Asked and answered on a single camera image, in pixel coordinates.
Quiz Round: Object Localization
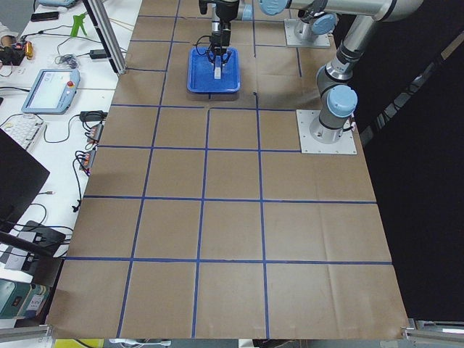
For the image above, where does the blue plastic tray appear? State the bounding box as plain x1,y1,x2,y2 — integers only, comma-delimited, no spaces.
187,47,241,94

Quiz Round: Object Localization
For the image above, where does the black power adapter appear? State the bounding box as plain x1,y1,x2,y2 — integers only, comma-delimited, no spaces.
88,49,108,59

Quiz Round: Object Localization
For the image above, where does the black usb hub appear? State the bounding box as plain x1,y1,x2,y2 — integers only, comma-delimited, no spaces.
86,123,104,144

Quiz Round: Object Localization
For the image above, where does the blue teach pendant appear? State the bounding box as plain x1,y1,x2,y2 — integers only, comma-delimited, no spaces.
21,69,80,115

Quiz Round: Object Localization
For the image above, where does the black smartphone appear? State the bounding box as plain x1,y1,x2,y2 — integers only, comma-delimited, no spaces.
30,11,59,22

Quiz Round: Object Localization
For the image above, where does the white keyboard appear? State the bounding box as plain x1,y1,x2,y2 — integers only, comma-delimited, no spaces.
1,115,45,152

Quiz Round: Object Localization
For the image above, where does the black monitor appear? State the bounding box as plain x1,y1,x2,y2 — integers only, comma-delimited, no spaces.
1,130,50,233

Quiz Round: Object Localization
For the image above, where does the aluminium frame post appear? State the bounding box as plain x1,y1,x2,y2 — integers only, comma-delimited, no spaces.
83,0,127,76

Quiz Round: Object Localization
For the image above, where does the green handled reacher grabber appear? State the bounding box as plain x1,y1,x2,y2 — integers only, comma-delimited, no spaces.
70,12,88,38

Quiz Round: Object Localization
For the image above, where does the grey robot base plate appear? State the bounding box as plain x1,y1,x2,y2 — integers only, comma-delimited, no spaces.
296,109,357,155

